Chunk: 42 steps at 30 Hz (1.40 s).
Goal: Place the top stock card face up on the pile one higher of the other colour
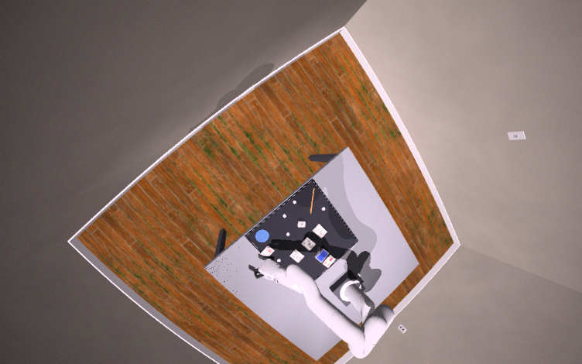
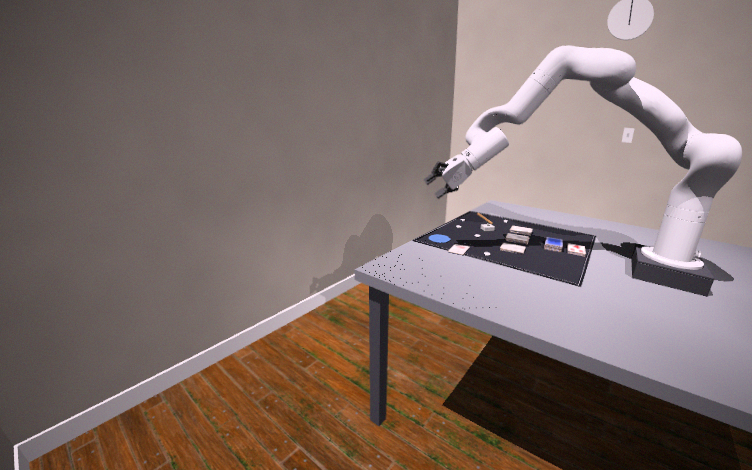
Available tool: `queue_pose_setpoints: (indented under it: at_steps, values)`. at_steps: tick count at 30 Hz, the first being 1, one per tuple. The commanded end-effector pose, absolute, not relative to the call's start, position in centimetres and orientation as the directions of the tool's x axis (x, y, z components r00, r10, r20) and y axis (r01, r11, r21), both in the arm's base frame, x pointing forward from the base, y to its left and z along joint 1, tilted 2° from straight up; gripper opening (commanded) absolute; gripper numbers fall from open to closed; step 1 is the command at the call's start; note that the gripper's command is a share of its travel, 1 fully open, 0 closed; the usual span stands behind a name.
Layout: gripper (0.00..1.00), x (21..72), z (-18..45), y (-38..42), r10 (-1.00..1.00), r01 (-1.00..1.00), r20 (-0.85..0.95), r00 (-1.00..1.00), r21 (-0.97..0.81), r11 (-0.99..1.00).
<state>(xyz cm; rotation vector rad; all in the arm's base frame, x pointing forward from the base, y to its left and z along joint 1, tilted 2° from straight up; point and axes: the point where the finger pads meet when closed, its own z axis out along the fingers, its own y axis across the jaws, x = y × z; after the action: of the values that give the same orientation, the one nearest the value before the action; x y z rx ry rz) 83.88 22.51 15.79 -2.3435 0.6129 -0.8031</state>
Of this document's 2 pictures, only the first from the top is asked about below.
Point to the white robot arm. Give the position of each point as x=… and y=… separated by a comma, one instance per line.
x=373, y=325

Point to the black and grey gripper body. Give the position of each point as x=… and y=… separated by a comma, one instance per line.
x=269, y=268

